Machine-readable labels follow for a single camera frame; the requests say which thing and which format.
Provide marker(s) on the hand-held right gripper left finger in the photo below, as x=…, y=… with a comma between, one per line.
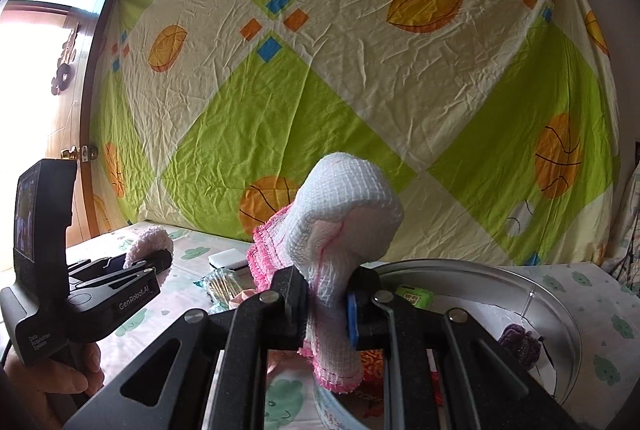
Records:
x=285, y=310

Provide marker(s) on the round metal tin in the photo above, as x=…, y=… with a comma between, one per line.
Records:
x=550, y=310

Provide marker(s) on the plaid cloth cover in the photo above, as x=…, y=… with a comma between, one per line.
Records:
x=631, y=230

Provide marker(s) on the green box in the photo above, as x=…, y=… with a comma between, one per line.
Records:
x=414, y=297

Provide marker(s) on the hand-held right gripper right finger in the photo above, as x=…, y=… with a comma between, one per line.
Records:
x=352, y=317

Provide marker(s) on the cloud print tablecloth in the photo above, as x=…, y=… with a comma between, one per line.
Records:
x=590, y=290

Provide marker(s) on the white cloth with pink edge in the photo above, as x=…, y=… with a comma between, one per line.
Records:
x=345, y=200

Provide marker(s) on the red floral cloth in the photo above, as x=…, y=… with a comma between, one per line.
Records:
x=372, y=362

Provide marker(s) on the cotton swab packet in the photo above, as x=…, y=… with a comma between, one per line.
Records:
x=222, y=290

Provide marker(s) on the brass door latch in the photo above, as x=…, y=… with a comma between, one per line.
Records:
x=80, y=153

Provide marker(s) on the pink fuzzy cloth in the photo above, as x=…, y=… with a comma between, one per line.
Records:
x=147, y=240

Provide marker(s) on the sports ball print wall sheet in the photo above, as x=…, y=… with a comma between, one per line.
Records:
x=350, y=74

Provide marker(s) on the person's left hand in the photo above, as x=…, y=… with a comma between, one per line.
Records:
x=65, y=385

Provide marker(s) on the purple knit scrunchie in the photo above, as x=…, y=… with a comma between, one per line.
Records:
x=520, y=345

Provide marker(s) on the pale pink ribbon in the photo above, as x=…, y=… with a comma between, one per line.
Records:
x=245, y=299

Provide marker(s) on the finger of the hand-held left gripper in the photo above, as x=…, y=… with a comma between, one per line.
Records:
x=157, y=261
x=114, y=264

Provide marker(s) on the white sponge block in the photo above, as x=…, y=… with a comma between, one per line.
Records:
x=225, y=257

